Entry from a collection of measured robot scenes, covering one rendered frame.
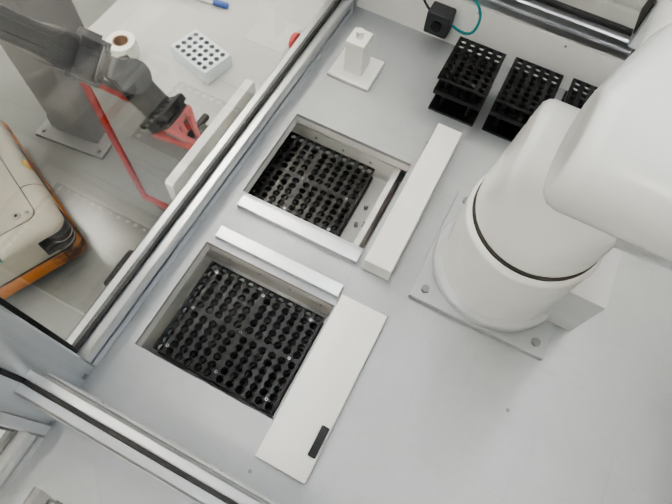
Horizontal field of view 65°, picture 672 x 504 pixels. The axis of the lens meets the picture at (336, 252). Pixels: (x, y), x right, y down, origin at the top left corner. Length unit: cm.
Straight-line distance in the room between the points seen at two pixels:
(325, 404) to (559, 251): 39
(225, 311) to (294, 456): 27
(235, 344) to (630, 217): 65
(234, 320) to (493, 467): 46
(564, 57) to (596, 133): 80
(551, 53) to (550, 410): 68
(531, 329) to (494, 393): 12
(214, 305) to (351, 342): 26
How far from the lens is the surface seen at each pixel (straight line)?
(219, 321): 90
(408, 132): 104
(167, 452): 68
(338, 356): 82
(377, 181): 110
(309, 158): 108
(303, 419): 80
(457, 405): 84
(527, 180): 63
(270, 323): 89
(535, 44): 117
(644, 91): 39
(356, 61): 108
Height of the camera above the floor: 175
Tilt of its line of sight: 64 degrees down
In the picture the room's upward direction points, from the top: 7 degrees clockwise
